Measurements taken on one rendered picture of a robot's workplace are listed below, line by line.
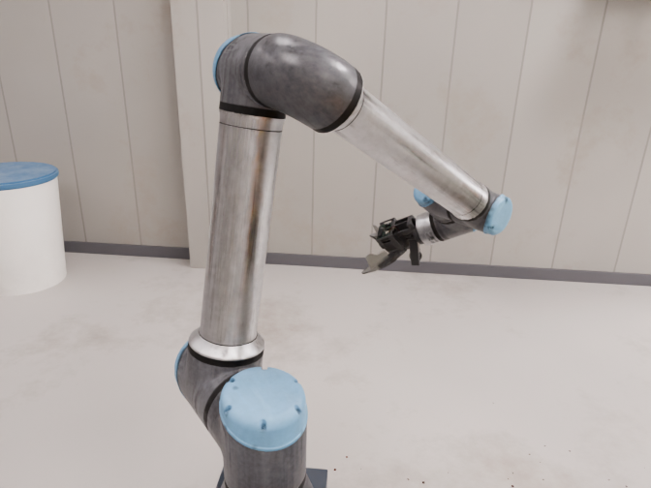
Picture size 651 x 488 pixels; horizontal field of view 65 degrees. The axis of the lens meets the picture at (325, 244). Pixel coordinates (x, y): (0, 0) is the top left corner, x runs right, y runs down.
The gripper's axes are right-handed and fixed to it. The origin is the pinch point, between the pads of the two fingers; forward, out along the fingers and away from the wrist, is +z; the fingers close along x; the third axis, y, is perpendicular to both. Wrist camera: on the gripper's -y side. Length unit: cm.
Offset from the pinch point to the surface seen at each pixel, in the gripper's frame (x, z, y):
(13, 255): -48, 225, 44
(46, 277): -51, 232, 21
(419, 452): 23, 27, -82
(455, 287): -112, 51, -144
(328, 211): -137, 106, -70
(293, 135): -155, 100, -19
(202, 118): -139, 130, 25
